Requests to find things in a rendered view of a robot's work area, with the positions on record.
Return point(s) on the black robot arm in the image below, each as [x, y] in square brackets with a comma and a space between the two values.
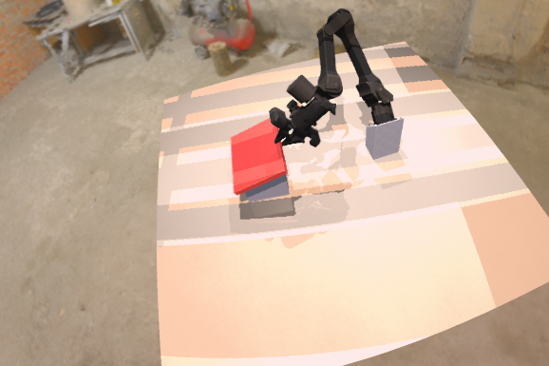
[370, 87]

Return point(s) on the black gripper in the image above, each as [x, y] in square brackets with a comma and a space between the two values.
[301, 123]

